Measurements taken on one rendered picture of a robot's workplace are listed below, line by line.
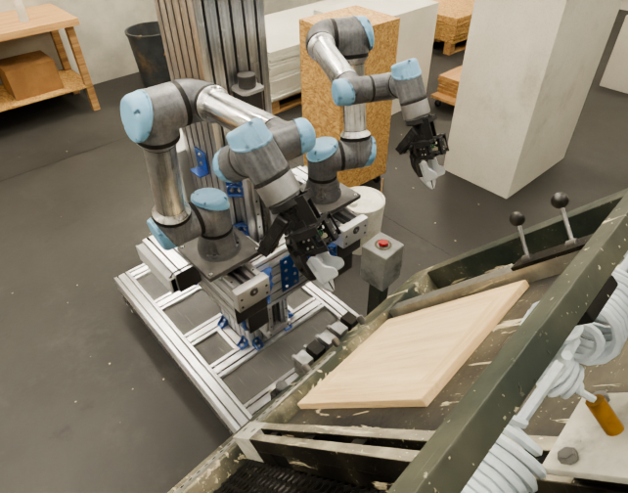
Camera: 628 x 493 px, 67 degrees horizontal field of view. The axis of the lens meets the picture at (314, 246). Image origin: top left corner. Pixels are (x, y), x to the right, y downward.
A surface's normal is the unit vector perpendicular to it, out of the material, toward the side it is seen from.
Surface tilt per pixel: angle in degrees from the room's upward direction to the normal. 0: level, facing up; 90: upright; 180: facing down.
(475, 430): 40
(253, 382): 0
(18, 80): 90
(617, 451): 50
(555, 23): 90
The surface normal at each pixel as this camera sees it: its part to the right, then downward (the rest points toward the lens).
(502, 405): 0.45, -0.29
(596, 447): -0.57, -0.82
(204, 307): -0.02, -0.76
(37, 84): 0.66, 0.48
